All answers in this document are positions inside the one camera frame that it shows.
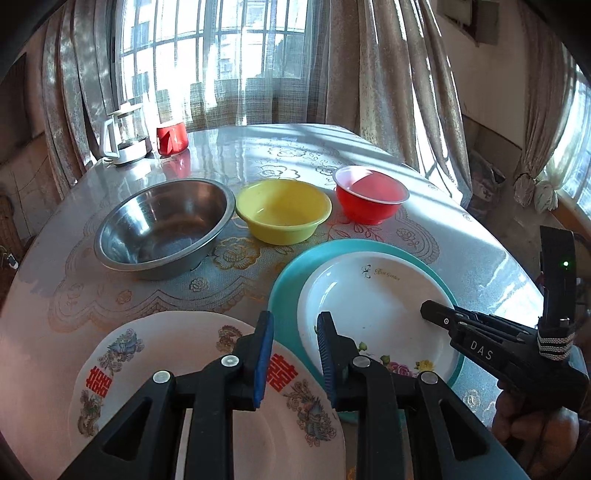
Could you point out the gold floral lace tablecloth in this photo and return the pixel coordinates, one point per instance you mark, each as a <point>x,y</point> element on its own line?
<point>258,157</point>

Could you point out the red plastic bowl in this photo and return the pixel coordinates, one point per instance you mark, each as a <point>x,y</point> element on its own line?
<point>364,207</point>

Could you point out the dark bag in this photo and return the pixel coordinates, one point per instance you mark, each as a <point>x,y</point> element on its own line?
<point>487,180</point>

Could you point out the tied beige curtain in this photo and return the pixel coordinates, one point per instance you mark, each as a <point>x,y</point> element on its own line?
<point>540,115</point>

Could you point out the yellow plastic bowl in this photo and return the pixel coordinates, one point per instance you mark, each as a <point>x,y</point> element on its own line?
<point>281,217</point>

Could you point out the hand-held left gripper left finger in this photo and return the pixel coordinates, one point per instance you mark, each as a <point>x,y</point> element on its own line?
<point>262,355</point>

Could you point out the stainless steel bowl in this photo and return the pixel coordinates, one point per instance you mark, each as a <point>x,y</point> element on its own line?
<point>161,221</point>

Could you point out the barred window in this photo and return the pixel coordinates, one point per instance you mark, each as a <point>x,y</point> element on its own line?
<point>577,152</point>

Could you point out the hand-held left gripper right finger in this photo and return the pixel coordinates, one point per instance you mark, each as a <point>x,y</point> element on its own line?
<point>324,360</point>

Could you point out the sheer white curtain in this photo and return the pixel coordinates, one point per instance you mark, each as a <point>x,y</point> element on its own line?
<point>240,60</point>

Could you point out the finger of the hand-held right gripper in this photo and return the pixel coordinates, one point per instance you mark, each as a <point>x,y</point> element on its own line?
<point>445,318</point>

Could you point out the glass pitcher white base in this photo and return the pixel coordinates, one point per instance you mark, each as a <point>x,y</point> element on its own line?
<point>131,136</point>

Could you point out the teal plate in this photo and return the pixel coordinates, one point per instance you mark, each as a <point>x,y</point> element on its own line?
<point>288,286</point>

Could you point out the white floral plate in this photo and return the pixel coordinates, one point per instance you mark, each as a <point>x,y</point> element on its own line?
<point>369,314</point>

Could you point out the white dragon print plate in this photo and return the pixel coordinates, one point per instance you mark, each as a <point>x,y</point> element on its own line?
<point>138,350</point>

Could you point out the red mug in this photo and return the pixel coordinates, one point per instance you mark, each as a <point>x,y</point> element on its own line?
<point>171,138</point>

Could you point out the beige patterned curtain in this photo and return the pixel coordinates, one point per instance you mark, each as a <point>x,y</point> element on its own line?
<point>76,92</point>
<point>392,92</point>

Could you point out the person's right hand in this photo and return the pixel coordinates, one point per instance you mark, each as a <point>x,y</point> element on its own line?
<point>512,417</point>

